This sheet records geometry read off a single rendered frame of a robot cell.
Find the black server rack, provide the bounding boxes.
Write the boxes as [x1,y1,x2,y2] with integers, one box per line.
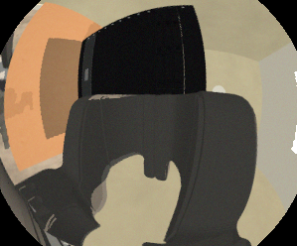
[78,5,207,98]

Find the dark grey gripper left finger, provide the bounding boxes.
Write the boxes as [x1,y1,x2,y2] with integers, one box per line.
[15,94,160,246]

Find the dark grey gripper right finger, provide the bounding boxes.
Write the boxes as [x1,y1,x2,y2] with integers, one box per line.
[142,91,257,246]

